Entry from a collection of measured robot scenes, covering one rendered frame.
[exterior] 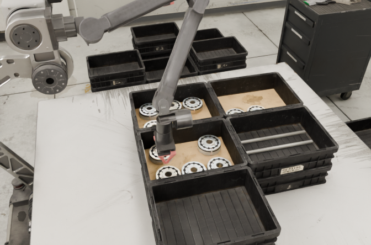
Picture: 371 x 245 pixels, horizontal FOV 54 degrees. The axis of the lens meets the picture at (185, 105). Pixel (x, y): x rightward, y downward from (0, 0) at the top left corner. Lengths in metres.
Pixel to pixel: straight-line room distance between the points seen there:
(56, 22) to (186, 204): 0.80
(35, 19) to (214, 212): 0.91
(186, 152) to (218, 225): 0.39
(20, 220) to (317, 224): 1.55
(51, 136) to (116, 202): 0.58
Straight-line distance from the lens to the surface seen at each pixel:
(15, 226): 2.29
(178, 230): 1.37
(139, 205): 1.61
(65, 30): 1.25
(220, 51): 3.06
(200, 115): 1.81
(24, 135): 3.20
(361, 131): 2.84
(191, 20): 1.29
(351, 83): 3.44
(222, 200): 1.46
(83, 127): 2.01
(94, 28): 1.22
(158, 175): 1.49
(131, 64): 2.90
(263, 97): 1.97
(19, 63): 1.71
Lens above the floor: 1.98
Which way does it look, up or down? 38 degrees down
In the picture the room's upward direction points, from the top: straight up
